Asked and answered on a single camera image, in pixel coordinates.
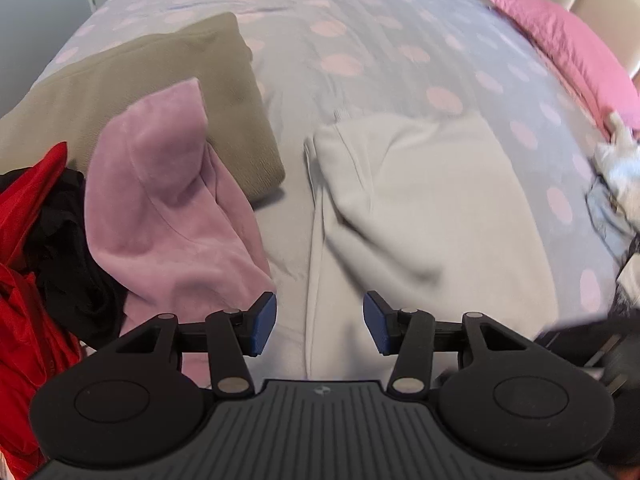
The white sweatshirt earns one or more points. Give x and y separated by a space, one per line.
430 215

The black garment on bed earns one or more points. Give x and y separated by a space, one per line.
76 292

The red garment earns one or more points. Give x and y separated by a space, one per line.
33 349

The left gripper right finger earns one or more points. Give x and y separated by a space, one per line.
414 337

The light grey garment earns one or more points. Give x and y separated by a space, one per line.
620 237

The grey fleece blanket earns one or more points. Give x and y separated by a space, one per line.
618 162

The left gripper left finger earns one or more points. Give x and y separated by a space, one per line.
213 352

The pink pillow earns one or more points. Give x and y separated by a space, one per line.
584 60

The pink sweatshirt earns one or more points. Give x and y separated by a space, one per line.
166 219

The polka dot bed cover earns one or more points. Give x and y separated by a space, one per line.
316 61

